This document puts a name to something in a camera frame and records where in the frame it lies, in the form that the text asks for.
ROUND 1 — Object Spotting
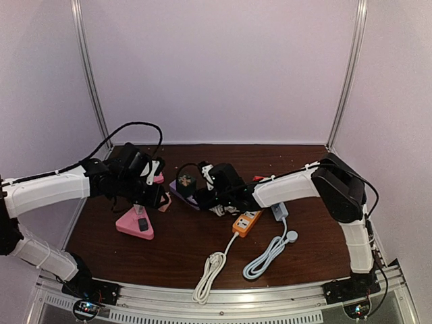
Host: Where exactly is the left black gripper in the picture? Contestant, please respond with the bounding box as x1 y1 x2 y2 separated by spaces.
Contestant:
116 175 168 209

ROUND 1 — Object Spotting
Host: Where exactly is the red cube socket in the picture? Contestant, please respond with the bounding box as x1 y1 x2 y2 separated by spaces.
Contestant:
252 175 265 182

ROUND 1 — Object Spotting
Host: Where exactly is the pink square plug adapter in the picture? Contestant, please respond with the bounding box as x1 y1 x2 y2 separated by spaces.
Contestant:
153 172 164 184

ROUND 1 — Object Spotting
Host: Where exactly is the white charger plug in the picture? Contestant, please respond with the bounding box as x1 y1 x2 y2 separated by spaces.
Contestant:
134 205 145 215

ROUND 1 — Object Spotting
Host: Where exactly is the pink triangular socket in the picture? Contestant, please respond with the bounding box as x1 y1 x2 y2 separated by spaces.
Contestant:
115 207 154 240

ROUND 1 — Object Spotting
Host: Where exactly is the beige pink plug adapter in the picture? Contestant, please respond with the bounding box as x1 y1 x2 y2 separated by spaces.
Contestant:
158 192 171 213

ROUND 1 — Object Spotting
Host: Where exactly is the dark green cube adapter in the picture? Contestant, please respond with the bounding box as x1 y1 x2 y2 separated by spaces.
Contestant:
176 173 196 198

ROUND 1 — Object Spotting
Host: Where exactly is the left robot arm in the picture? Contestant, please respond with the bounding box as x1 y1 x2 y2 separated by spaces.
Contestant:
1 159 171 300

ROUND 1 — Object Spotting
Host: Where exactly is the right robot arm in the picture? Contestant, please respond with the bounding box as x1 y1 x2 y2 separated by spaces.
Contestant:
192 153 374 298

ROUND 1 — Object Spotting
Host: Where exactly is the orange power strip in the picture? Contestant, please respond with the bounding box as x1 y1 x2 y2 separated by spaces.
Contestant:
232 211 263 238

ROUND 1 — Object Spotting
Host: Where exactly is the light blue power strip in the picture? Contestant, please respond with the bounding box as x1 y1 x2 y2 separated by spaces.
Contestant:
271 202 289 221

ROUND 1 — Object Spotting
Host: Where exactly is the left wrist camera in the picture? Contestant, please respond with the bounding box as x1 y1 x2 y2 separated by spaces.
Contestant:
113 142 165 185

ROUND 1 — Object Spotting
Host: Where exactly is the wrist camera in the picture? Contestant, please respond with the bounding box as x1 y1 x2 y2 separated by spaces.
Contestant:
198 161 245 192
113 142 165 185

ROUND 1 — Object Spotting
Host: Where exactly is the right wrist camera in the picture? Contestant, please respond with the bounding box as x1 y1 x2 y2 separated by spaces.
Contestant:
198 161 245 192

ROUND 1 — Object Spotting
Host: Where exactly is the white coiled cable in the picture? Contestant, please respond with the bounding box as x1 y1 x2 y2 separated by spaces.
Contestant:
192 232 240 304

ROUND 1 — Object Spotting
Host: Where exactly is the light blue coiled cable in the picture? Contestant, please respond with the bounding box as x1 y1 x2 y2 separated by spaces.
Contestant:
242 219 300 280

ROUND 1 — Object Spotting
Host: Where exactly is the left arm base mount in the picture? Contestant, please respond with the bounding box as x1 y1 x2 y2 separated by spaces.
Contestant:
56 253 120 305

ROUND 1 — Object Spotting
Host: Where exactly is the aluminium front rail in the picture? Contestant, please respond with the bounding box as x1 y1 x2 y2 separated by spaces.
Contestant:
24 265 420 323

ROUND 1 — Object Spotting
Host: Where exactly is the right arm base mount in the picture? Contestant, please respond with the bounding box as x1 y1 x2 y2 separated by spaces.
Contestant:
322 271 381 304

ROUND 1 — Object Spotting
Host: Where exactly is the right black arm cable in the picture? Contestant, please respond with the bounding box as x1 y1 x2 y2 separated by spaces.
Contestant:
175 160 389 315

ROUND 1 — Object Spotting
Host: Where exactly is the left aluminium post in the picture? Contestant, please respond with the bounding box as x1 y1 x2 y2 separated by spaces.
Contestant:
70 0 109 138

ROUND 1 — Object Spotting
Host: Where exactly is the aluminium post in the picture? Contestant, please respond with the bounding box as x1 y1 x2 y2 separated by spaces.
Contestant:
70 0 109 138
326 0 368 152

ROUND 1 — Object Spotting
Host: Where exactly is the right aluminium post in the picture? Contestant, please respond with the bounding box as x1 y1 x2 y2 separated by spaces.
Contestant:
326 0 368 152

